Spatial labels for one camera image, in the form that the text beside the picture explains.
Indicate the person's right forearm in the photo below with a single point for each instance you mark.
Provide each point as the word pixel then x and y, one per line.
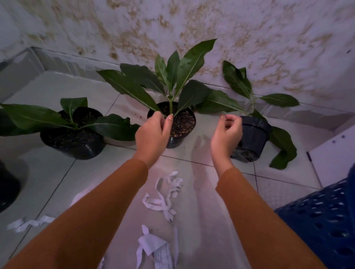
pixel 260 227

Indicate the person's left forearm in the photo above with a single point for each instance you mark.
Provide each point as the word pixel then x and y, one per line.
pixel 91 219

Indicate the tall green leafy plant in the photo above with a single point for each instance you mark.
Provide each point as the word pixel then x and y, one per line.
pixel 191 62

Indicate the white board panel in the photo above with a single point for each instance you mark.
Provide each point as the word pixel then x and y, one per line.
pixel 334 158

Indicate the tangled white paper strips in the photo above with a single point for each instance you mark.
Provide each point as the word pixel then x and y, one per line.
pixel 163 206

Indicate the white paper strip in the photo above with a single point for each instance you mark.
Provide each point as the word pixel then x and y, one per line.
pixel 26 223

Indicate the crumpled white paper piece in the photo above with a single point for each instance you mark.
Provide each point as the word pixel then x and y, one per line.
pixel 154 245

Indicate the tilted black plastic pot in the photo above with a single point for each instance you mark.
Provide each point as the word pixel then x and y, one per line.
pixel 253 137

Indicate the black plastic pot with soil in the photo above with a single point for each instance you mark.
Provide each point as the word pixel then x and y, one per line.
pixel 183 124

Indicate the low green leafy plant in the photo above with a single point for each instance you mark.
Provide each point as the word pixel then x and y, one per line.
pixel 33 117

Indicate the white paper scrap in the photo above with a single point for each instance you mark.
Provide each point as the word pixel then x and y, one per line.
pixel 80 195

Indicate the person's right hand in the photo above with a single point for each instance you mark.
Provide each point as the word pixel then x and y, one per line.
pixel 224 144

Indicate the wide black plastic bag pot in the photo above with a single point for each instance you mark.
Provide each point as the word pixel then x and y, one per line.
pixel 73 144

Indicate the person's right thumb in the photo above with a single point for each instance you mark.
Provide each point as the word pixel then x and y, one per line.
pixel 222 122

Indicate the blue perforated plastic stool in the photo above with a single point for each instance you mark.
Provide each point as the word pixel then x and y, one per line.
pixel 324 221

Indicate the drooping green leafy plant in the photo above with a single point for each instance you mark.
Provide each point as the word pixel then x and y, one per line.
pixel 281 141

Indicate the person's left hand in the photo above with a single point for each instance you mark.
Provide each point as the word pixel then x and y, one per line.
pixel 151 140

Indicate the person's left thumb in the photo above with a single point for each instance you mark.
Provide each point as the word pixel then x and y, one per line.
pixel 168 124

